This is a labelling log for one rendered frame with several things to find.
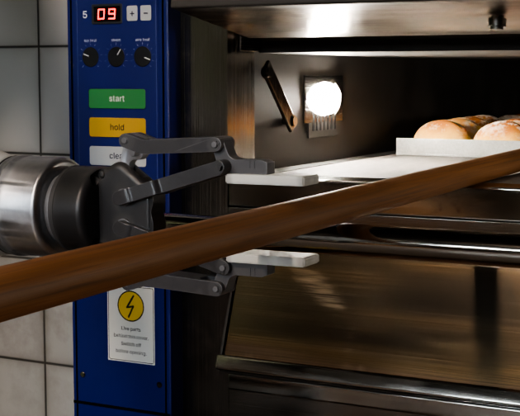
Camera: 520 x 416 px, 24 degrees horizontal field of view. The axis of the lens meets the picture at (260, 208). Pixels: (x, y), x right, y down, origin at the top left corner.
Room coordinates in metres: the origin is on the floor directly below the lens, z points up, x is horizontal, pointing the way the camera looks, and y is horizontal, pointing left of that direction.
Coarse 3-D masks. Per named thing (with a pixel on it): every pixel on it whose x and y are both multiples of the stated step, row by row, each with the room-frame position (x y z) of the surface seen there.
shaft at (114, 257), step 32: (480, 160) 1.43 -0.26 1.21; (512, 160) 1.53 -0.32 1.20; (352, 192) 1.07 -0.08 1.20; (384, 192) 1.13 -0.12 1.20; (416, 192) 1.20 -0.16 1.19; (192, 224) 0.83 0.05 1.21; (224, 224) 0.86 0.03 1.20; (256, 224) 0.89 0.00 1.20; (288, 224) 0.94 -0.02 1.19; (320, 224) 1.00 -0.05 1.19; (64, 256) 0.69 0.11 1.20; (96, 256) 0.71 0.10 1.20; (128, 256) 0.74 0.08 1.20; (160, 256) 0.77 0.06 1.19; (192, 256) 0.81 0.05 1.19; (224, 256) 0.86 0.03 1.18; (0, 288) 0.63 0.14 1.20; (32, 288) 0.65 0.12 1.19; (64, 288) 0.68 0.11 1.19; (96, 288) 0.71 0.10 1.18; (0, 320) 0.63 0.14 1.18
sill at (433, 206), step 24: (240, 192) 1.54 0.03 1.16; (264, 192) 1.53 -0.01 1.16; (288, 192) 1.51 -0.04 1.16; (312, 192) 1.50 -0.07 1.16; (456, 192) 1.41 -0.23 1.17; (480, 192) 1.40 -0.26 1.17; (504, 192) 1.39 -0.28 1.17; (432, 216) 1.43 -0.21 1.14; (456, 216) 1.41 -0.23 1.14; (480, 216) 1.40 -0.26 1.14; (504, 216) 1.39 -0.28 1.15
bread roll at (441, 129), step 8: (440, 120) 1.97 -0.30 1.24; (448, 120) 1.98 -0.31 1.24; (424, 128) 1.98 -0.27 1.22; (432, 128) 1.97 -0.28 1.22; (440, 128) 1.96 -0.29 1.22; (448, 128) 1.96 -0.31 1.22; (456, 128) 1.95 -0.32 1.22; (464, 128) 1.96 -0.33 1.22; (416, 136) 1.99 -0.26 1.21; (424, 136) 1.97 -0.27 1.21; (432, 136) 1.96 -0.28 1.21; (440, 136) 1.95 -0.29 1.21; (448, 136) 1.95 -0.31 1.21; (456, 136) 1.95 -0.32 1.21; (464, 136) 1.95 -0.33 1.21
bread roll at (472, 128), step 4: (452, 120) 2.04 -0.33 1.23; (456, 120) 2.04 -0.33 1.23; (460, 120) 2.04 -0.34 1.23; (464, 120) 2.04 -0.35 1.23; (468, 120) 2.04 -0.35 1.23; (460, 124) 2.03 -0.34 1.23; (464, 124) 2.03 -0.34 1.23; (468, 124) 2.03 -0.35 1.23; (472, 124) 2.03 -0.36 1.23; (476, 124) 2.04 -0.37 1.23; (468, 128) 2.02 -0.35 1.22; (472, 128) 2.02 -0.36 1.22; (476, 128) 2.03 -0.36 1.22; (480, 128) 2.03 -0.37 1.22; (468, 132) 2.02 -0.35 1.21; (472, 132) 2.02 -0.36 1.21; (476, 132) 2.02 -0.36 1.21; (472, 136) 2.02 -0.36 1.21
